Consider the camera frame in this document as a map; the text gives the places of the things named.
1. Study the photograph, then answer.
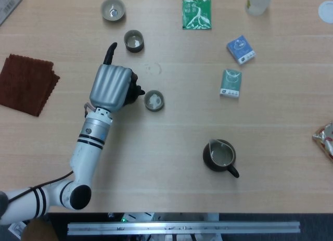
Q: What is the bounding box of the green printed cardboard box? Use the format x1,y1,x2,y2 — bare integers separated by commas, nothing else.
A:
0,0,31,26

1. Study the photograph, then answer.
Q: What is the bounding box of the blue tissue pack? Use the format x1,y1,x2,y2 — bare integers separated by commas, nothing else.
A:
226,35,257,66

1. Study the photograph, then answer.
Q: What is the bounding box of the orange object under table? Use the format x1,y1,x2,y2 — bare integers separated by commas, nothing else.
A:
21,219,59,241

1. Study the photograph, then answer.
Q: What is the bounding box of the green tissue pack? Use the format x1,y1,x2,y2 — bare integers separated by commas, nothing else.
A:
219,68,242,99

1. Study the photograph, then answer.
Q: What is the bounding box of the green tea packet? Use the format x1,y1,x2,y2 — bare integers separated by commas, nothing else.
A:
182,0,212,31

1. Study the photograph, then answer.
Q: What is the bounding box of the dark green teapot with handle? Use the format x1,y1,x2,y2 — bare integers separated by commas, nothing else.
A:
124,69,146,105

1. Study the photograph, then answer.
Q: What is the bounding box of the white round table grommet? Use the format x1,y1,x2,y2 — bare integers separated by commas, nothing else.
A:
318,1,333,24

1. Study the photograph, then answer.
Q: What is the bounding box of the dark cylindrical teacup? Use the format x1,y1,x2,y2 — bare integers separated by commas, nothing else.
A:
123,30,145,54
144,90,165,112

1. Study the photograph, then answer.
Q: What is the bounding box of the dark pitcher with handle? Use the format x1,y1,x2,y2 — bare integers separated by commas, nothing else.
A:
202,138,240,179

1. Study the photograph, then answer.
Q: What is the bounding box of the brown folded cloth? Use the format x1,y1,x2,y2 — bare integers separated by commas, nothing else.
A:
0,53,61,117

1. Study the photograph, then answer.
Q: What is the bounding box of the grey shallow tea bowl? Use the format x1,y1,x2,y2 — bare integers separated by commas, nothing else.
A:
100,0,126,21

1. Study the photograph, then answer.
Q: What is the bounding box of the frosted bottle with wooden cap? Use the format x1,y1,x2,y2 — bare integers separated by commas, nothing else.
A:
245,0,273,17

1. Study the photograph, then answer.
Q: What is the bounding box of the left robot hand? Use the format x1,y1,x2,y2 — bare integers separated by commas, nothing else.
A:
89,42,143,113

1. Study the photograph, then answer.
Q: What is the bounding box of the white square floor plate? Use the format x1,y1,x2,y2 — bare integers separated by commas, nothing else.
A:
7,221,27,239

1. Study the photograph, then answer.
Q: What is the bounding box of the silver foil snack bag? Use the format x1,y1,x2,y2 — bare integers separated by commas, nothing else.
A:
312,122,333,162

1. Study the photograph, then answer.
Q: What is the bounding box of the aluminium rail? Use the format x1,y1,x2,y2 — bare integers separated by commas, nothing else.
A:
67,221,301,236

